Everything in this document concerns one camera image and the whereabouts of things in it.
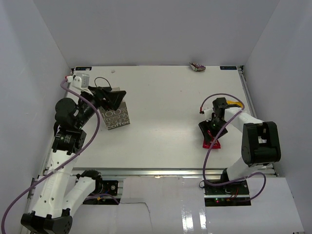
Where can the red pink snack pouch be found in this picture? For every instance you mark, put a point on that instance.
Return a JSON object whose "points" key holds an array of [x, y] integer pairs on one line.
{"points": [[208, 144]]}

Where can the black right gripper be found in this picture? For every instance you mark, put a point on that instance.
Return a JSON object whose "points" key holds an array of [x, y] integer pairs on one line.
{"points": [[205, 126]]}

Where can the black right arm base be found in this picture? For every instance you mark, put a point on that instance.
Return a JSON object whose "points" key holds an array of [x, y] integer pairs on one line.
{"points": [[236, 194]]}

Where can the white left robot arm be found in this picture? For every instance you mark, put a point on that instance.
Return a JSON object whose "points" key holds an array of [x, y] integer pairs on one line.
{"points": [[54, 210]]}

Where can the aluminium front rail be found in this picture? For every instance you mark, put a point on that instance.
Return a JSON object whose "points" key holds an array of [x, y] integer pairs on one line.
{"points": [[210, 173]]}

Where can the purple brown snack wrapper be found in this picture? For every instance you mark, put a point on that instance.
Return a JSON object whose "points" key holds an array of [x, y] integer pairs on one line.
{"points": [[197, 67]]}

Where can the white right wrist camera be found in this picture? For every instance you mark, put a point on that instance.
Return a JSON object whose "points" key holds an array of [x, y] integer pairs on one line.
{"points": [[208, 113]]}

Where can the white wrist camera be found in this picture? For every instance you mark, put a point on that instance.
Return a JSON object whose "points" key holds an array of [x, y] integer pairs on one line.
{"points": [[79, 81], [208, 113]]}

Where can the blue corner label right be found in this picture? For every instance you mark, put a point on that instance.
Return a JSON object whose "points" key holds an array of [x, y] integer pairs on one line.
{"points": [[228, 67]]}

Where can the grey white paper coffee bag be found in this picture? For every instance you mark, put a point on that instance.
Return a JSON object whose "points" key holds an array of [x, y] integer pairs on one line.
{"points": [[115, 119]]}

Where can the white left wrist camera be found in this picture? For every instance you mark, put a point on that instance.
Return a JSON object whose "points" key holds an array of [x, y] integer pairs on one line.
{"points": [[79, 81]]}

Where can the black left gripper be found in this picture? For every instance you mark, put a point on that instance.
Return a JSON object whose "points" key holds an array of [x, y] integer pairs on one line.
{"points": [[112, 99]]}

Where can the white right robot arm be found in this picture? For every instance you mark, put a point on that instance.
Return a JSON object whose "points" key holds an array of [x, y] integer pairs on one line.
{"points": [[260, 144]]}

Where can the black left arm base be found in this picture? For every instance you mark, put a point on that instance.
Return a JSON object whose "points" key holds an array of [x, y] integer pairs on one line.
{"points": [[104, 189]]}

